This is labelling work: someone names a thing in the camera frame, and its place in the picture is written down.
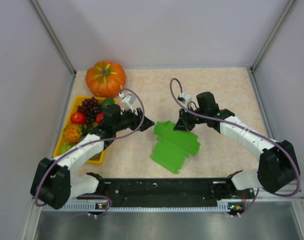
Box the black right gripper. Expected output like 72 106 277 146
174 105 208 133

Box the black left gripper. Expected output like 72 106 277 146
113 106 154 133

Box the green paper box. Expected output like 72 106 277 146
150 121 201 174

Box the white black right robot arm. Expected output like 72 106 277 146
174 92 300 198

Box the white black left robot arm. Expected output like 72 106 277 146
30 104 155 210

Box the green lime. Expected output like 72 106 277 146
101 98 115 112

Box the red tomato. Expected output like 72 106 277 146
95 112 104 125

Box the dark purple grape bunch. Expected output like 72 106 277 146
77 97 101 126

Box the yellow plastic tray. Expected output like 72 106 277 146
53 95 118 157

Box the orange pumpkin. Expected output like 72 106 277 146
85 60 126 98

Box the red apple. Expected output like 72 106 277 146
70 112 86 125

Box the orange pineapple with leaves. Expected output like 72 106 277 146
63 123 82 144

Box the green apple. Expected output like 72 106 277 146
59 143 75 155

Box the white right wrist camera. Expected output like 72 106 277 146
177 92 192 105

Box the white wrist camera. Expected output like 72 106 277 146
177 92 192 105
119 92 136 111

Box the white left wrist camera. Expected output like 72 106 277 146
119 92 136 111

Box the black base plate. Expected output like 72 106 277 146
80 177 254 208

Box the grey slotted cable duct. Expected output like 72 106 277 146
41 200 236 213

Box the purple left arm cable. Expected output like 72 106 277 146
34 87 145 207

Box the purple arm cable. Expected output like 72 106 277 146
34 87 145 207
169 77 302 218

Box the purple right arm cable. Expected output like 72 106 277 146
169 77 302 218

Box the aluminium corner post left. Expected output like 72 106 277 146
28 0 76 76

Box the aluminium corner post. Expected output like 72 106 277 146
28 0 76 76
250 0 298 73

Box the aluminium corner post right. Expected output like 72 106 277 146
250 0 298 73

